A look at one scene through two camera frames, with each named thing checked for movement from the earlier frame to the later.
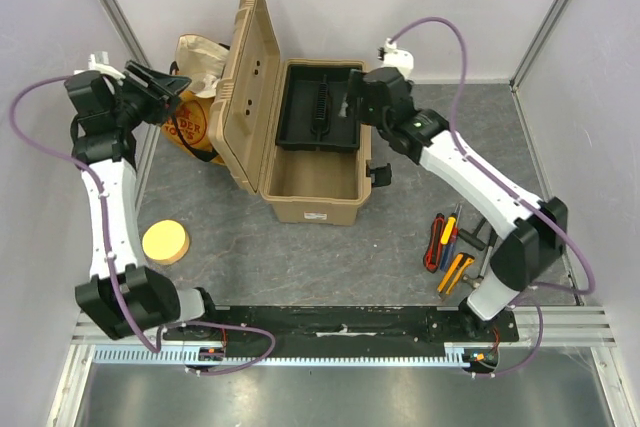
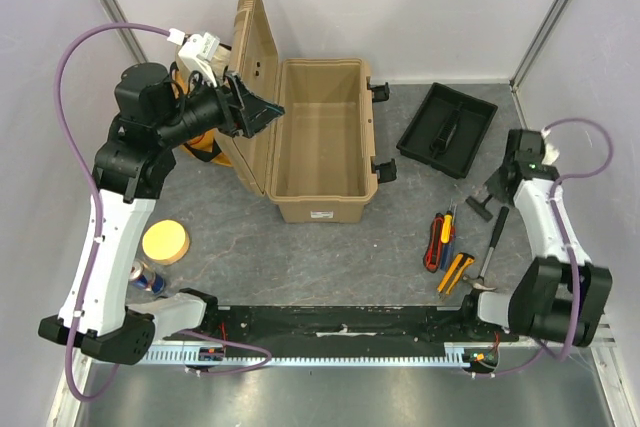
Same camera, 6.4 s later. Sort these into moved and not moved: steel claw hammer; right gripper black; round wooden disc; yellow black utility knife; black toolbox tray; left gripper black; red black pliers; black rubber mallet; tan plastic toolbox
Moved: left gripper black; right gripper black; black rubber mallet; black toolbox tray
Not moved: red black pliers; tan plastic toolbox; steel claw hammer; yellow black utility knife; round wooden disc
